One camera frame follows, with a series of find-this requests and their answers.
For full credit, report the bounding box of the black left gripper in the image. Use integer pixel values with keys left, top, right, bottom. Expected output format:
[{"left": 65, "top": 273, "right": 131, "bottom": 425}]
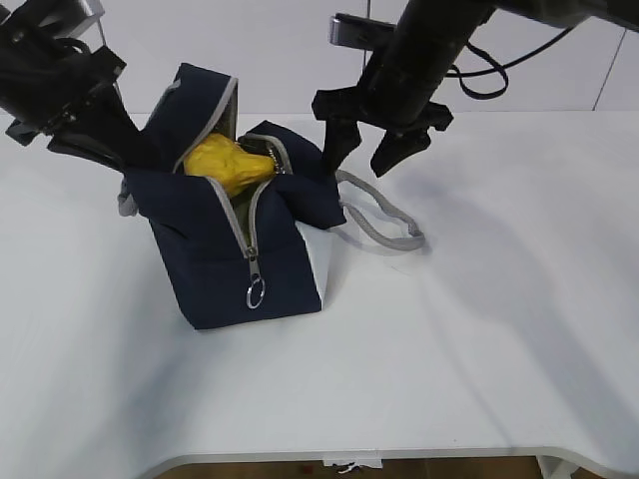
[{"left": 4, "top": 44, "right": 160, "bottom": 173}]

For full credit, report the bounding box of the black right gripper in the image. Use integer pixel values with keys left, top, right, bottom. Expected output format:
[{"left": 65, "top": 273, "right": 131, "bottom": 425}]
[{"left": 312, "top": 74, "right": 453, "bottom": 178}]

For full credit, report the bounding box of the yellow pear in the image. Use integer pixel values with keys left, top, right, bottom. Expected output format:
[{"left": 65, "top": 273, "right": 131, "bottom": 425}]
[{"left": 183, "top": 133, "right": 276, "bottom": 198}]

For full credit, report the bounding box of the navy blue lunch bag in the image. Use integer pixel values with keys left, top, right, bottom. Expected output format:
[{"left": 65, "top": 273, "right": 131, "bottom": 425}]
[{"left": 119, "top": 63, "right": 425, "bottom": 330}]

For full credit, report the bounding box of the green lid glass container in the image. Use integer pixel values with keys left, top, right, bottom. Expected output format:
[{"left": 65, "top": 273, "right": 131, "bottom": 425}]
[{"left": 231, "top": 194, "right": 252, "bottom": 242}]

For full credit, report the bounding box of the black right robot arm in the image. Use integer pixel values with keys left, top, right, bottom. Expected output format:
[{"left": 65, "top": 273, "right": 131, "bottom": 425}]
[{"left": 312, "top": 1, "right": 638, "bottom": 177}]

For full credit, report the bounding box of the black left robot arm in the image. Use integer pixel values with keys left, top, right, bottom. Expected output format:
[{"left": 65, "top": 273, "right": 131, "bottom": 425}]
[{"left": 1, "top": 0, "right": 160, "bottom": 173}]

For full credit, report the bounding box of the white tape scrap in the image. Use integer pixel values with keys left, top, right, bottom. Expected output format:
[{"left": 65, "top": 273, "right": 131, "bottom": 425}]
[{"left": 321, "top": 451, "right": 383, "bottom": 474}]

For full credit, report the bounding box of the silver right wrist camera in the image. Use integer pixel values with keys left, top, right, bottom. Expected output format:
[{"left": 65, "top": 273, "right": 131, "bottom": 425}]
[{"left": 328, "top": 13, "right": 396, "bottom": 51}]

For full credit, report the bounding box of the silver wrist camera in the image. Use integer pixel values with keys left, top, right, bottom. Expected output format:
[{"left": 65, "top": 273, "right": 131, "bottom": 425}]
[
  {"left": 328, "top": 13, "right": 396, "bottom": 51},
  {"left": 36, "top": 0, "right": 105, "bottom": 30}
]

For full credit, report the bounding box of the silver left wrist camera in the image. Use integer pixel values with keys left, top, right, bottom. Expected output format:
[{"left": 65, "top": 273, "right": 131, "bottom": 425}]
[{"left": 36, "top": 0, "right": 105, "bottom": 30}]

